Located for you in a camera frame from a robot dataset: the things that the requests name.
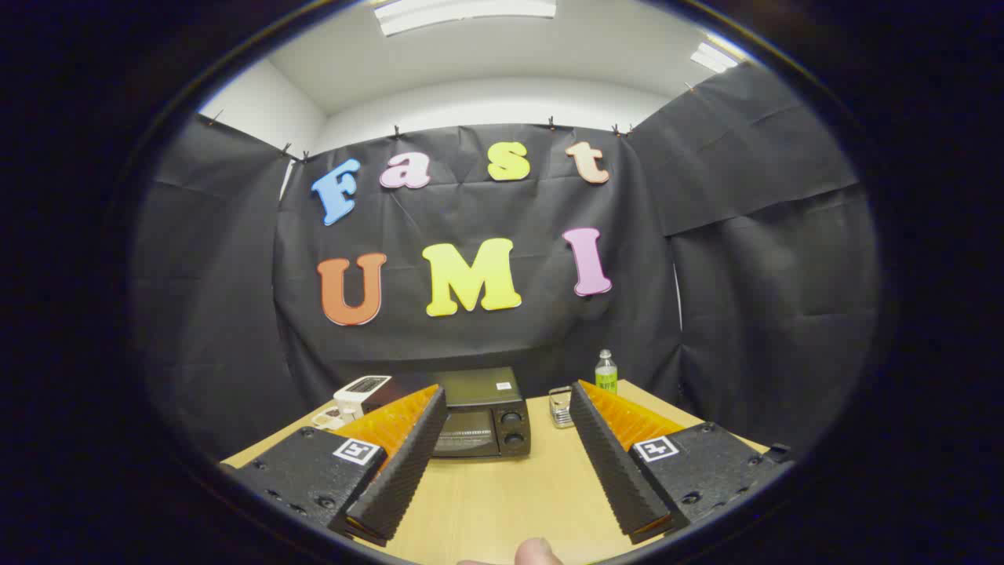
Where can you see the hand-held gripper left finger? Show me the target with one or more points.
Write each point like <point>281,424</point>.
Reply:
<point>408,463</point>

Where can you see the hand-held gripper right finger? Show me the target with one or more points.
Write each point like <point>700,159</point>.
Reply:
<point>612,463</point>

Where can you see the black toaster oven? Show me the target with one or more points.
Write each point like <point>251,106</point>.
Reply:
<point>486,424</point>

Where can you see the white toaster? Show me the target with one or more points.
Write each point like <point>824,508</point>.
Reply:
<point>361,390</point>

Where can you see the green label drink bottle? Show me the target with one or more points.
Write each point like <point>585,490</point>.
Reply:
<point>605,377</point>

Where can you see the small white dish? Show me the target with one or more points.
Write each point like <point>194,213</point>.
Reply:
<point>329,416</point>

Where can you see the small ceiling light panel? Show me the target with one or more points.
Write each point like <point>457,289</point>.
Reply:
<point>714,56</point>

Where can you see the long ceiling light panel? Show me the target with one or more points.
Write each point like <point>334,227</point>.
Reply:
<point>463,14</point>

